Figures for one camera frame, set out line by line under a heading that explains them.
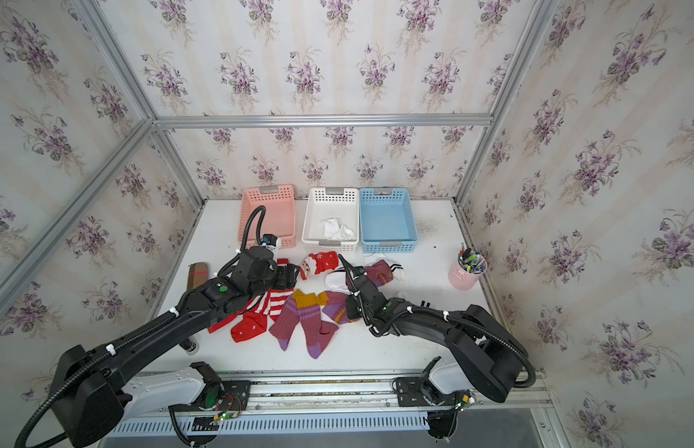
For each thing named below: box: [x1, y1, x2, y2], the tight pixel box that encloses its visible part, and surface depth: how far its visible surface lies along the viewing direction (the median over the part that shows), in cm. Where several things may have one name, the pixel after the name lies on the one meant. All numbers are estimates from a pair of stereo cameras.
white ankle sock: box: [324, 270, 352, 294], surface depth 95 cm
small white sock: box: [319, 217, 340, 239], surface depth 110 cm
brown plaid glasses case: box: [186, 262, 209, 291], surface depth 97 cm
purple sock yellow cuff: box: [268, 289, 339, 360], surface depth 86 cm
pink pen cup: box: [447, 245, 488, 292], surface depth 90 cm
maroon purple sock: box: [363, 259, 394, 288], surface depth 97 cm
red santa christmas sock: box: [300, 251, 339, 281], surface depth 100 cm
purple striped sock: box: [321, 291, 361, 325], surface depth 90 cm
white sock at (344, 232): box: [331, 224, 357, 240], surface depth 109 cm
